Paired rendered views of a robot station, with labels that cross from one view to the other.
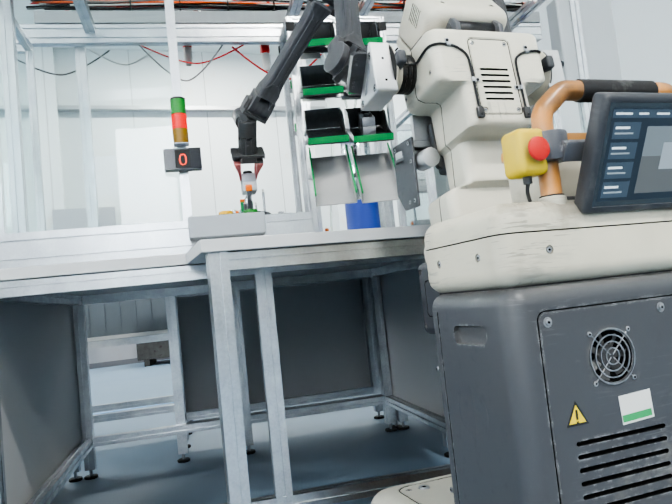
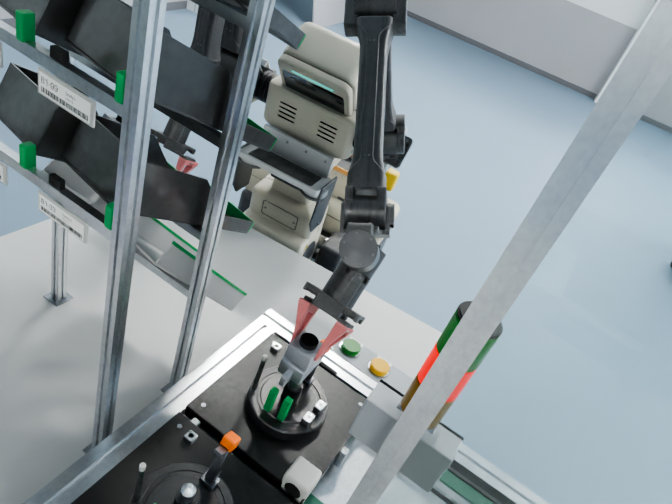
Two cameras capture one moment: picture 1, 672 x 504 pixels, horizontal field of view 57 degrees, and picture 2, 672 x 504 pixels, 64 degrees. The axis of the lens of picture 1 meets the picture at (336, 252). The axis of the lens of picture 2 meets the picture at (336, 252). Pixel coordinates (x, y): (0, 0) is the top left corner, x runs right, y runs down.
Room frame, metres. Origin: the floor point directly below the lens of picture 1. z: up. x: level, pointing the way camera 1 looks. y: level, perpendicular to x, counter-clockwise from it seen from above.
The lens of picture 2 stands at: (2.51, 0.57, 1.73)
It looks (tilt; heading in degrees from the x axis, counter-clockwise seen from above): 34 degrees down; 212
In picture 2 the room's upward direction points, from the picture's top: 22 degrees clockwise
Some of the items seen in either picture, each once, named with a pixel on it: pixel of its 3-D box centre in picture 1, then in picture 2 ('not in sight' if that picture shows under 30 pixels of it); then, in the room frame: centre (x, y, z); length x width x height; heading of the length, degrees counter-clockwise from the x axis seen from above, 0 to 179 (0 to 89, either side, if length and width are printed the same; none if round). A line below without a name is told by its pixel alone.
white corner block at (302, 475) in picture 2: not in sight; (300, 480); (2.04, 0.38, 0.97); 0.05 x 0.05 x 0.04; 13
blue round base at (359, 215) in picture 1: (364, 230); not in sight; (2.88, -0.14, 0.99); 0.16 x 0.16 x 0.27
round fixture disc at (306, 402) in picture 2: not in sight; (287, 401); (1.97, 0.26, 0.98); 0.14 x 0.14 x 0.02
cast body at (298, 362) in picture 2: (248, 182); (300, 356); (1.97, 0.26, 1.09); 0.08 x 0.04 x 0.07; 14
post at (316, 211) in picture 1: (307, 131); not in sight; (3.13, 0.08, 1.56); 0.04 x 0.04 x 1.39; 13
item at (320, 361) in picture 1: (378, 342); not in sight; (3.42, -0.18, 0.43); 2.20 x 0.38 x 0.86; 103
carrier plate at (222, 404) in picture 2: not in sight; (284, 407); (1.97, 0.26, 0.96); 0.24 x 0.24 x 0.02; 13
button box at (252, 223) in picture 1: (226, 226); (373, 377); (1.74, 0.30, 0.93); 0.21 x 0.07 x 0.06; 103
